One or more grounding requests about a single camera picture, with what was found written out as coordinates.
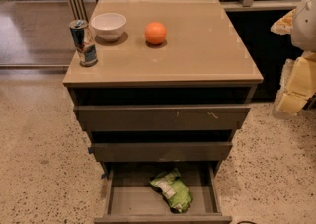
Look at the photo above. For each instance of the white ceramic bowl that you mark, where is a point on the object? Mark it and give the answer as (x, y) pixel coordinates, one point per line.
(109, 26)

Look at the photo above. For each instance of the blue silver drink can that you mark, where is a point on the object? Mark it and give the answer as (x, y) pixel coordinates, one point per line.
(84, 42)

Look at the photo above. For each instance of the middle grey drawer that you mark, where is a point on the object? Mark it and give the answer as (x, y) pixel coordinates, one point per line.
(160, 152)

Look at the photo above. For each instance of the bottom grey open drawer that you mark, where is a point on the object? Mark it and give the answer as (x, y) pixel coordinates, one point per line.
(131, 199)

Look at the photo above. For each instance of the top grey drawer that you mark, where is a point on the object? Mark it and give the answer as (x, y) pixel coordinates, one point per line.
(161, 118)

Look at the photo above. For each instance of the grey drawer cabinet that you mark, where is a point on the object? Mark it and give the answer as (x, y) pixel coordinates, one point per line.
(202, 61)

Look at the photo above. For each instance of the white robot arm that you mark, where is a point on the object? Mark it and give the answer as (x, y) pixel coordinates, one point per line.
(303, 36)

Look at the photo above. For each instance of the orange fruit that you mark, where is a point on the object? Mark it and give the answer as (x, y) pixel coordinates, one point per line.
(155, 33)

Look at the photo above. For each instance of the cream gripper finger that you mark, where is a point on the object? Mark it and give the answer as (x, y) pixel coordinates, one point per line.
(283, 25)
(297, 83)

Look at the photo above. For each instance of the green rice chip bag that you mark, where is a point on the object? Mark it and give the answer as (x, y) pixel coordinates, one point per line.
(173, 189)

